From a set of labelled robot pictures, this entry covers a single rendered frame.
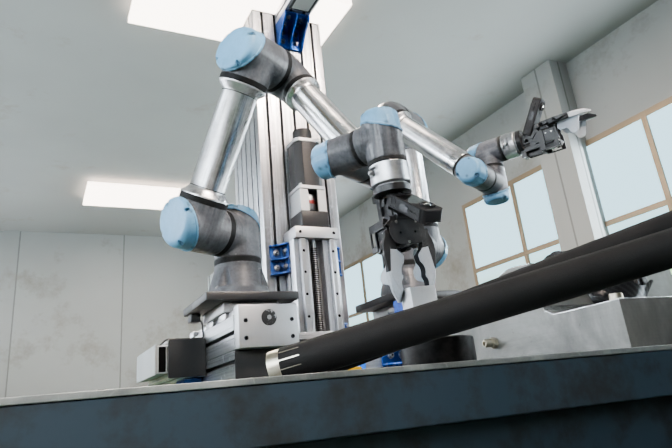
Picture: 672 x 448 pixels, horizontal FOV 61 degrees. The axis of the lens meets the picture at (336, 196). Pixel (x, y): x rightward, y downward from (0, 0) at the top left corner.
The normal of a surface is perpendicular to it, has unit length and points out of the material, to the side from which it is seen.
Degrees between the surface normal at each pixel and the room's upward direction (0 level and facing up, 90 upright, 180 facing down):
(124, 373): 90
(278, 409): 90
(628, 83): 90
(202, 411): 90
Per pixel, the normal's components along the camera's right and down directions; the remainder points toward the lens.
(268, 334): 0.44, -0.34
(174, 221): -0.62, -0.09
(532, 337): -0.92, -0.04
